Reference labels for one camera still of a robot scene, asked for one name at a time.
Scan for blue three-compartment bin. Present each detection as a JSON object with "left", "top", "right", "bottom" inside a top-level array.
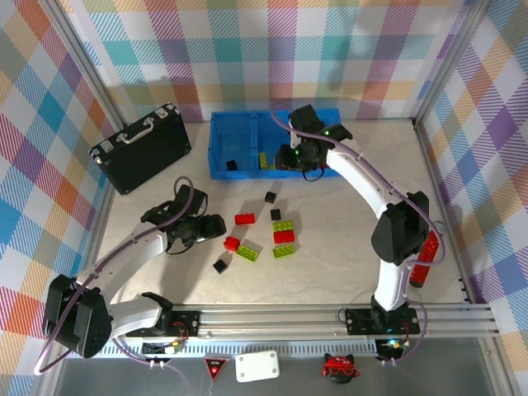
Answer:
[{"left": 207, "top": 109, "right": 350, "bottom": 182}]

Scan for red triangle button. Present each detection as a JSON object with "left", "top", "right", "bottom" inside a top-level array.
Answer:
[{"left": 204, "top": 357, "right": 229, "bottom": 381}]

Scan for white rectangular box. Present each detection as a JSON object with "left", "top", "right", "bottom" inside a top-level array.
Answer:
[{"left": 234, "top": 349, "right": 281, "bottom": 384}]

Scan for red glitter cylinder silver cap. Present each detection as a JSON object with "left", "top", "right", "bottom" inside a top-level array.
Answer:
[{"left": 408, "top": 222, "right": 446, "bottom": 289}]

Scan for black cat figure red glasses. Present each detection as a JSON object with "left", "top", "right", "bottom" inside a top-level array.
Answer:
[{"left": 322, "top": 352, "right": 361, "bottom": 387}]

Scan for grey metal shelf plate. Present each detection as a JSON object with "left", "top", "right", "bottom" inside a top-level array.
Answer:
[{"left": 31, "top": 336, "right": 521, "bottom": 396}]

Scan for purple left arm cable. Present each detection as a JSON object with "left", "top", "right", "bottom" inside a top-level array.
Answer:
[{"left": 34, "top": 176, "right": 207, "bottom": 383}]

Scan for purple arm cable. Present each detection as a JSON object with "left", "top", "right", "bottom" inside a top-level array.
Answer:
[
  {"left": 34, "top": 176, "right": 207, "bottom": 383},
  {"left": 270, "top": 110, "right": 447, "bottom": 368}
]

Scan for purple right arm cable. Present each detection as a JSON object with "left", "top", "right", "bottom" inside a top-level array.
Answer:
[{"left": 270, "top": 110, "right": 447, "bottom": 368}]

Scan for black briefcase with silver handle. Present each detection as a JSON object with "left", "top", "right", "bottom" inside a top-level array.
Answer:
[{"left": 89, "top": 103, "right": 193, "bottom": 196}]

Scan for aluminium table side rail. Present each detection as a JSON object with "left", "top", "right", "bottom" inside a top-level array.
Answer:
[
  {"left": 88, "top": 121, "right": 129, "bottom": 265},
  {"left": 412, "top": 117, "right": 475, "bottom": 304}
]

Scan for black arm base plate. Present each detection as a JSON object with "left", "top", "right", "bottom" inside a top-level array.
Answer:
[
  {"left": 164, "top": 311, "right": 201, "bottom": 337},
  {"left": 345, "top": 308, "right": 422, "bottom": 336}
]

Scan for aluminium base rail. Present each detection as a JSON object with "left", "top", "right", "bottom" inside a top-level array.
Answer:
[{"left": 102, "top": 303, "right": 502, "bottom": 342}]

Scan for grey slotted cable duct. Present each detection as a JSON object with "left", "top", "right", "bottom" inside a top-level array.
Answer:
[{"left": 101, "top": 340, "right": 379, "bottom": 359}]

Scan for aluminium frame post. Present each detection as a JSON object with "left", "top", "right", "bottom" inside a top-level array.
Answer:
[
  {"left": 412, "top": 0, "right": 494, "bottom": 125},
  {"left": 40, "top": 0, "right": 131, "bottom": 129}
]

